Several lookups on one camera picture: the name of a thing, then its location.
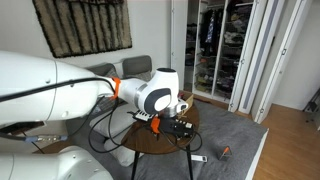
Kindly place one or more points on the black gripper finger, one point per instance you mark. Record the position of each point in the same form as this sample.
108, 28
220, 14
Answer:
187, 124
185, 132

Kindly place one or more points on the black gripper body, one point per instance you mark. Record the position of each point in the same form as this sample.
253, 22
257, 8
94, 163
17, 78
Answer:
168, 126

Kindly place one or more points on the black keyboard with white keys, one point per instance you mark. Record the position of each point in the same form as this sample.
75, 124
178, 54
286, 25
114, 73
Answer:
143, 116

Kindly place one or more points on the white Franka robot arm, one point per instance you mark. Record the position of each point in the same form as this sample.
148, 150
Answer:
26, 86

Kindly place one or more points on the cardboard box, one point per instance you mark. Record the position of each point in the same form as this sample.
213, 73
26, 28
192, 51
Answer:
187, 100

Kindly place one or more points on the round wooden table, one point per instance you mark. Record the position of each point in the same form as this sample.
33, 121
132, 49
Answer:
146, 141

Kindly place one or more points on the white remote control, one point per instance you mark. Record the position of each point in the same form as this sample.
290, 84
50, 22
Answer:
199, 158

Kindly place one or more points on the grey carpet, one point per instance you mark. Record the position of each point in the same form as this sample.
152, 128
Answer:
230, 130

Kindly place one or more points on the orange pen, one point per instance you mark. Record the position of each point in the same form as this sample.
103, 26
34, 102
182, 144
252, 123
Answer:
226, 150

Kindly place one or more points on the white pillow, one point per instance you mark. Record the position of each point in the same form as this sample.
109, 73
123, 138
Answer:
115, 123

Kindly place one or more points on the grey sofa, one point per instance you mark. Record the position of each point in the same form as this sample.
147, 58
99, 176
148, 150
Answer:
133, 68

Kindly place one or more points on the grey sofa back cushion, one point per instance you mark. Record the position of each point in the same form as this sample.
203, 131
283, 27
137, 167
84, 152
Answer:
136, 65
103, 69

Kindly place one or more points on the open wardrobe with clothes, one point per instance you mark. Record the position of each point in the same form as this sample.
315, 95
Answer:
216, 50

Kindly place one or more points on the narrow white wardrobe door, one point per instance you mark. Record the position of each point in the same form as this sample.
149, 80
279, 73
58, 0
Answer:
178, 36

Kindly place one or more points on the white door with grey panel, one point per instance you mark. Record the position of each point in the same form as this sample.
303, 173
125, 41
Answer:
258, 56

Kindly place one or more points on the metal stand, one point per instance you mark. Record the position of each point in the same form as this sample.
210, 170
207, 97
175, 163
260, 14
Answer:
313, 106

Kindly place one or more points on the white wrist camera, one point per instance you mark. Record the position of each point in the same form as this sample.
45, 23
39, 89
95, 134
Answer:
182, 106

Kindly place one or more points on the shaggy striped wall rug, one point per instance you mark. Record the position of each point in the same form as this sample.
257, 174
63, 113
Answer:
83, 26

